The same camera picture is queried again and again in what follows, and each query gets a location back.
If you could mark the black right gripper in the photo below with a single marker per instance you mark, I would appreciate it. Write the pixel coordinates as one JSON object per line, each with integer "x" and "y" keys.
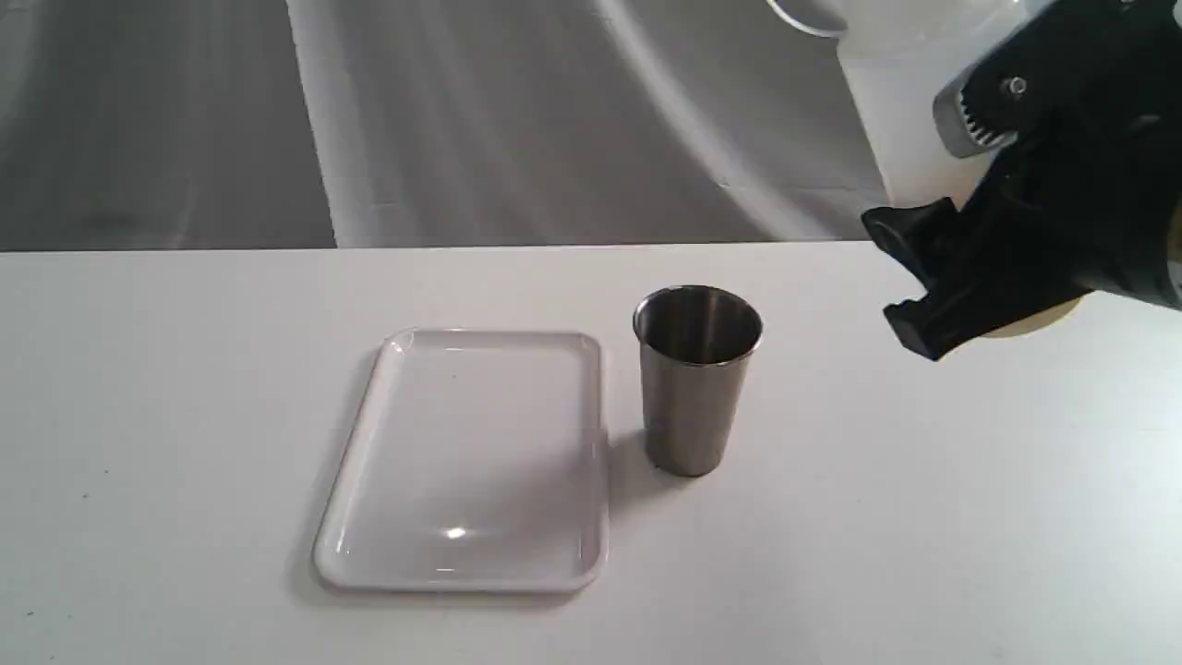
{"x": 1088, "y": 206}

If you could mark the white plastic tray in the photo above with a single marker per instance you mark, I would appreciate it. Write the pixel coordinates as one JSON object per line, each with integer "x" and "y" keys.
{"x": 477, "y": 463}

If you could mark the clear squeeze bottle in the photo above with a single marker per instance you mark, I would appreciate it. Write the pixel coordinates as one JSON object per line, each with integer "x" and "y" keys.
{"x": 896, "y": 56}

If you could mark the grey fabric backdrop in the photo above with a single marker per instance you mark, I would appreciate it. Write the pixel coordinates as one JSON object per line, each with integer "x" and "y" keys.
{"x": 198, "y": 125}

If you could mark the stainless steel cup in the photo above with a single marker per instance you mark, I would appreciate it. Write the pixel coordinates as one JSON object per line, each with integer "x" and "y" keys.
{"x": 695, "y": 344}

